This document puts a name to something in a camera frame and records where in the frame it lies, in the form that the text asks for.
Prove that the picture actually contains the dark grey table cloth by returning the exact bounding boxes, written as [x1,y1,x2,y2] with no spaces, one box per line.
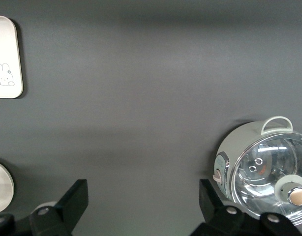
[0,0,302,236]

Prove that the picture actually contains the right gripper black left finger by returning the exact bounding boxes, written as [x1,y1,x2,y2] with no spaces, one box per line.
[30,178,89,236]

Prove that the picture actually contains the round cream plate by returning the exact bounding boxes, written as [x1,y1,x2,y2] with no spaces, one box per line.
[0,160,15,215]

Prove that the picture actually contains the steel pot with glass lid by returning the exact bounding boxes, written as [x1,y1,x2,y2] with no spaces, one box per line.
[212,116,302,227]

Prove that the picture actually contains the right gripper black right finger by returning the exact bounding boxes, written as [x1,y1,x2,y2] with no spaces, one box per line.
[190,178,302,236]

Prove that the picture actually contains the cream rabbit print tray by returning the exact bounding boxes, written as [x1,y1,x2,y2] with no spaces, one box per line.
[0,15,24,99]

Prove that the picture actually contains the glass pot lid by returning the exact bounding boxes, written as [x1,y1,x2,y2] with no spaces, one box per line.
[231,131,302,226]

